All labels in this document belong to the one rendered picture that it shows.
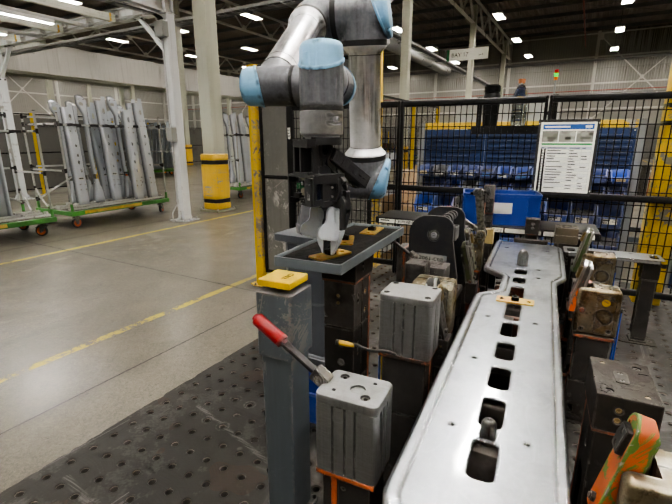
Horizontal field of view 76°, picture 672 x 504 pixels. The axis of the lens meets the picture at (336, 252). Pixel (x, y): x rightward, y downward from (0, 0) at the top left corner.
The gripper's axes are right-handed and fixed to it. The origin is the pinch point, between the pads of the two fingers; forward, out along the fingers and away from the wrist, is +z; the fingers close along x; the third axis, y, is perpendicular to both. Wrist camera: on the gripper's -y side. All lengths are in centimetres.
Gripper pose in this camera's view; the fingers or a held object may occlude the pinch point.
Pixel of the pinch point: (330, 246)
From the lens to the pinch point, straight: 81.5
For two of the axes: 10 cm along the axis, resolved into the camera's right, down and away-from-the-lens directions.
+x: 7.0, 1.8, -6.9
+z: 0.0, 9.7, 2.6
